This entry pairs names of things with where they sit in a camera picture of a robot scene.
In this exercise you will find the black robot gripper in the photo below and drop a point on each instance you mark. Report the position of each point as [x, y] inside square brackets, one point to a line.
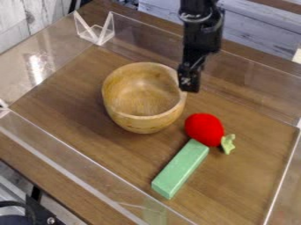
[203, 37]

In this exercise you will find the wooden bowl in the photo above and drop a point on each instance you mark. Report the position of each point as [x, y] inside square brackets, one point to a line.
[142, 97]

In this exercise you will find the red plush strawberry toy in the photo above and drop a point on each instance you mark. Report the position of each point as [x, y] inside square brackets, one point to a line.
[204, 127]

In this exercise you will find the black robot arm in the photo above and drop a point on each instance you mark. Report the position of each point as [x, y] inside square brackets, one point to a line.
[204, 20]

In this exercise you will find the green rectangular block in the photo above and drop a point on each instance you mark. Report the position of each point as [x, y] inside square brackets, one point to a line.
[179, 169]

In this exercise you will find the clear acrylic corner bracket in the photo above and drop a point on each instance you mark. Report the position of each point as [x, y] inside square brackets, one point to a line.
[98, 34]

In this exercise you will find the black metal table bracket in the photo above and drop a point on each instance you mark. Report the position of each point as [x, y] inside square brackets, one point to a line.
[37, 214]

